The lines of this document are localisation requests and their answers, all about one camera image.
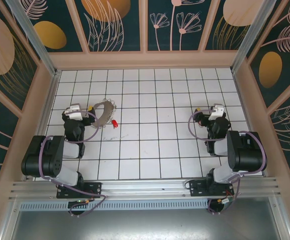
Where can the grey keyring band with rings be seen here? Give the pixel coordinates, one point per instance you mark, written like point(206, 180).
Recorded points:
point(108, 111)

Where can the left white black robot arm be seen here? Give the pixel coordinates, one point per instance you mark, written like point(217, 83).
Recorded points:
point(35, 157)

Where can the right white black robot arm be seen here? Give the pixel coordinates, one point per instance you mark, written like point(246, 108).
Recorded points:
point(244, 155)

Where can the yellow power connector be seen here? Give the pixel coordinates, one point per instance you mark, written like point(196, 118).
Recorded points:
point(86, 201)
point(223, 201)

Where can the grey metal sheet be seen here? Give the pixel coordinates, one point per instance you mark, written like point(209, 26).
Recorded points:
point(144, 225)

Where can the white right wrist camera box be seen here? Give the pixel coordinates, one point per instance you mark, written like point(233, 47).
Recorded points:
point(215, 112)

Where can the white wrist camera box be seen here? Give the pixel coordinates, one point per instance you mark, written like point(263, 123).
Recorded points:
point(75, 113)
point(215, 112)

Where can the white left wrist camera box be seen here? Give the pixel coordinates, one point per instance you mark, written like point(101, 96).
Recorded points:
point(75, 113)

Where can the aluminium table side rail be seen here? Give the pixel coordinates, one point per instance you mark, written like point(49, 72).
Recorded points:
point(247, 120)
point(45, 120)

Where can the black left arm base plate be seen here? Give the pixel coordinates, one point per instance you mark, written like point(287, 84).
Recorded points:
point(94, 187)

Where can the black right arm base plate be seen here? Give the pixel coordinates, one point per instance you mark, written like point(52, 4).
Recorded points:
point(197, 188)

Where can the aluminium corner post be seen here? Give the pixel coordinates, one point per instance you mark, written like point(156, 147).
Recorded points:
point(36, 40)
point(250, 37)

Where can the aluminium mounting rail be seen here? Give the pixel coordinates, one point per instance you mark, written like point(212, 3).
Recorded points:
point(144, 187)

